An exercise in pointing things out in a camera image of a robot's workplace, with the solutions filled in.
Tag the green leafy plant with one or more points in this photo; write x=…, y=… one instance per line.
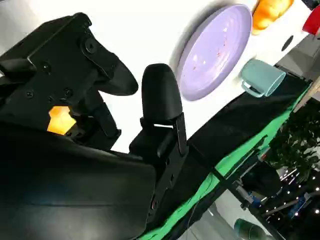
x=297, y=145

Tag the green cloth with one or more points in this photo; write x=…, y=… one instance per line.
x=250, y=145

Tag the red container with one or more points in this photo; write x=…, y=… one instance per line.
x=313, y=21

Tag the orange and white toy bread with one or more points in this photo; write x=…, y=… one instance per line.
x=60, y=121
x=268, y=13

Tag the pale green mug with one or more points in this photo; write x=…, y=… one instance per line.
x=262, y=77

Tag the teal glossy cylinder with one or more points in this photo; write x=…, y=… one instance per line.
x=247, y=230

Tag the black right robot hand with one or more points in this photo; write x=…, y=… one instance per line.
x=75, y=180

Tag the black cloth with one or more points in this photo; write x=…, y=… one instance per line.
x=245, y=120

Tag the dark workshop machine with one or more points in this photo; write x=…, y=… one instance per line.
x=265, y=182

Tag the lilac plate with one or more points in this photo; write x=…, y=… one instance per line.
x=212, y=57

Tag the black round table grommet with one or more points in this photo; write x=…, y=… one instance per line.
x=287, y=43

